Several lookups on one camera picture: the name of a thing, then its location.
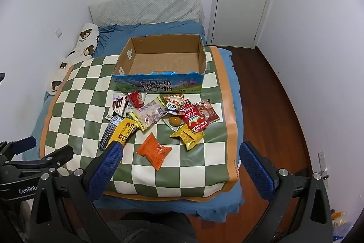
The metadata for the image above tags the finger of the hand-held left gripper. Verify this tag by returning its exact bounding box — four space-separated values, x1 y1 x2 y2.
0 137 37 159
0 145 74 175

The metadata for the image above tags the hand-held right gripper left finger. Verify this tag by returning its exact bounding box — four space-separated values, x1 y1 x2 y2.
30 141 124 243

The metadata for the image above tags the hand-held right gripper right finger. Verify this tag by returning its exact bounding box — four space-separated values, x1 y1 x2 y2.
239 141 333 243

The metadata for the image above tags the long black snack bar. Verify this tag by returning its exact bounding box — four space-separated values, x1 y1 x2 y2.
98 115 124 151

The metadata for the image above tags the yellow black snack packet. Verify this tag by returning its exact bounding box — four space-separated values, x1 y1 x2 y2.
106 117 139 148

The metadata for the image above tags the brown pastry packet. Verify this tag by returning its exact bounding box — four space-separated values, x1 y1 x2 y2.
196 99 221 122

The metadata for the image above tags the plain yellow snack packet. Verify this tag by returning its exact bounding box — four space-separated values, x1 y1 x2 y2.
170 123 205 151

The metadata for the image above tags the cardboard box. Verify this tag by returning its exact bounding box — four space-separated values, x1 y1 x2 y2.
111 34 207 95

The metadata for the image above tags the white chocolate stick packet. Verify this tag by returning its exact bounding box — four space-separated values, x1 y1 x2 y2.
105 93 126 121

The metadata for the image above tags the clear packet of sweets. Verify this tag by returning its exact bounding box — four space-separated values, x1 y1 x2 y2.
131 98 168 131

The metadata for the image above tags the green white checkered mat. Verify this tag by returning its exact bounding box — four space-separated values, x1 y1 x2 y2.
40 45 242 202

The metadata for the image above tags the small red snack packet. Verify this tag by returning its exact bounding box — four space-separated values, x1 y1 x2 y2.
125 91 147 110

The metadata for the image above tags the large red snack packet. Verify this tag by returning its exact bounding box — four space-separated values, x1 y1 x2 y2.
182 99 211 134

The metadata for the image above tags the braised egg packet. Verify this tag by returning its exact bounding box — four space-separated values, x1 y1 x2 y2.
165 115 184 130

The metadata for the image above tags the panda print snack packet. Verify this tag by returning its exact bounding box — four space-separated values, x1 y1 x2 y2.
162 99 185 118

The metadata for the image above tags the bag of colourful items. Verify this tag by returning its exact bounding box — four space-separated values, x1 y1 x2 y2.
331 210 346 243

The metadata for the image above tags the orange brown snack packet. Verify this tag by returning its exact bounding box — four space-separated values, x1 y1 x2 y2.
163 93 185 104

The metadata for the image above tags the white bear print pillow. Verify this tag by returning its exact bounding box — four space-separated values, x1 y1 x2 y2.
47 23 99 95

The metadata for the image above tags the blue bed sheet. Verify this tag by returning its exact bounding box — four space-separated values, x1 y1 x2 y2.
23 19 246 223

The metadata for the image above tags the white padded headboard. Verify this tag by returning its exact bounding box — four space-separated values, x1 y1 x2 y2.
89 0 205 27

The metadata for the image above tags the white wall outlet strip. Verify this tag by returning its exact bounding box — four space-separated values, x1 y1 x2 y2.
318 150 329 184

